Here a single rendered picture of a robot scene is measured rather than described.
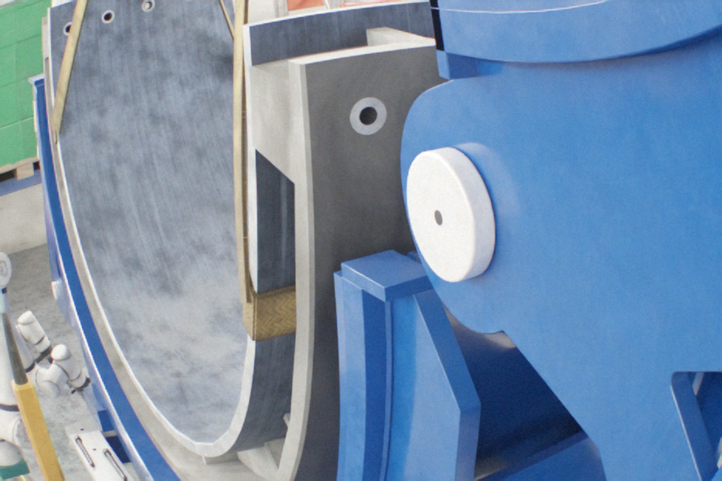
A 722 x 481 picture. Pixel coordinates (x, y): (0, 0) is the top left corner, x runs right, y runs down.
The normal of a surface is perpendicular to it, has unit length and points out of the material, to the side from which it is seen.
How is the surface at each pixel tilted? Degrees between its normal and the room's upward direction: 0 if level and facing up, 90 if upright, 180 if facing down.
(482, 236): 96
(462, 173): 39
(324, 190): 100
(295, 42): 92
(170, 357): 15
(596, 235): 90
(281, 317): 115
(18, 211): 90
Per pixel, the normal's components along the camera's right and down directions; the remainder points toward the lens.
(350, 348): -0.89, 0.22
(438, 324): 0.27, -0.43
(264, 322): 0.43, 0.62
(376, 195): 0.43, 0.41
